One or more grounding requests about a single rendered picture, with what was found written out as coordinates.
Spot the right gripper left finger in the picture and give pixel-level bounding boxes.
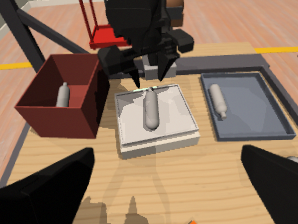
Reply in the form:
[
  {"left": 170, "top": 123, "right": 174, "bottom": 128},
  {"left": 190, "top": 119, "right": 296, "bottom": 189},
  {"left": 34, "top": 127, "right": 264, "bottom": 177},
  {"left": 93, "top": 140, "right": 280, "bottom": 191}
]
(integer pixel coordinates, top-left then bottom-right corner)
[{"left": 0, "top": 147, "right": 95, "bottom": 224}]

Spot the red open-top box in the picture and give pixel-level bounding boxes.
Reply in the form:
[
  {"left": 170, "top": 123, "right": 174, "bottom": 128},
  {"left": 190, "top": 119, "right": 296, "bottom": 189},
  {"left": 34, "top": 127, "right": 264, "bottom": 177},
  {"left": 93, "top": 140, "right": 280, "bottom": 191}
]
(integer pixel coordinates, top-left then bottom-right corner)
[{"left": 14, "top": 53, "right": 110, "bottom": 139}]

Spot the grey digital scale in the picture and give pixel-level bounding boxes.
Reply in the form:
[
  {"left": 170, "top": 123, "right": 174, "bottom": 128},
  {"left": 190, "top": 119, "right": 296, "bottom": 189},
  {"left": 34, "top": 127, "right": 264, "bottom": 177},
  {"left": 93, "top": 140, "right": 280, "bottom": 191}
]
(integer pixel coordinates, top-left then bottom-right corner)
[{"left": 114, "top": 83, "right": 200, "bottom": 160}]

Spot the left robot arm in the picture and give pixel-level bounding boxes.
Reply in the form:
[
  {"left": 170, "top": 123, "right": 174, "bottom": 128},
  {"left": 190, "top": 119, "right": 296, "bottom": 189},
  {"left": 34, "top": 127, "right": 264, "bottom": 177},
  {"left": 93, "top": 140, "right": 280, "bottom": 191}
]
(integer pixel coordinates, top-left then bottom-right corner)
[{"left": 105, "top": 0, "right": 173, "bottom": 66}]

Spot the grey gas cylinder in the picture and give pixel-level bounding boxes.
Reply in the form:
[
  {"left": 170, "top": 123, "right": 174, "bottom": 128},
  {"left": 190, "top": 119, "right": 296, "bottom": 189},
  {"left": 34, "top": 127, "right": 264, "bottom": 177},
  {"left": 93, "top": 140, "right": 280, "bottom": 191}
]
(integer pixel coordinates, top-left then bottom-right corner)
[
  {"left": 56, "top": 82, "right": 70, "bottom": 107},
  {"left": 145, "top": 87, "right": 160, "bottom": 130},
  {"left": 287, "top": 156, "right": 298, "bottom": 162}
]

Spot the silver co2 cylinder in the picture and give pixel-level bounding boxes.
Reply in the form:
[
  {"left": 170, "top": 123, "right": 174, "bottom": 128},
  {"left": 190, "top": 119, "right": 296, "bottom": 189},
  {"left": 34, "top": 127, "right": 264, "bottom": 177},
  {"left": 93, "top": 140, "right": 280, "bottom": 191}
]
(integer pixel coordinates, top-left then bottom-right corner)
[{"left": 209, "top": 84, "right": 227, "bottom": 119}]

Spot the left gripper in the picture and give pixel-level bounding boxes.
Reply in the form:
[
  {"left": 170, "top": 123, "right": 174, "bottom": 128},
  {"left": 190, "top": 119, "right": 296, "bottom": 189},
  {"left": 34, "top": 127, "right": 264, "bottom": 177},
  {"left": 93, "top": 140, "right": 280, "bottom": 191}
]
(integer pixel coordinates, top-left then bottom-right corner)
[{"left": 97, "top": 12, "right": 194, "bottom": 89}]

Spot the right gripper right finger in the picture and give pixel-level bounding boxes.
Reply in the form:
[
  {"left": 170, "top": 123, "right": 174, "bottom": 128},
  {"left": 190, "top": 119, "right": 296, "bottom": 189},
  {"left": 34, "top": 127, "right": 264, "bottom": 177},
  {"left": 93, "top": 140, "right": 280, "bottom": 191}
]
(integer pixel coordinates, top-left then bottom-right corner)
[{"left": 241, "top": 145, "right": 298, "bottom": 224}]

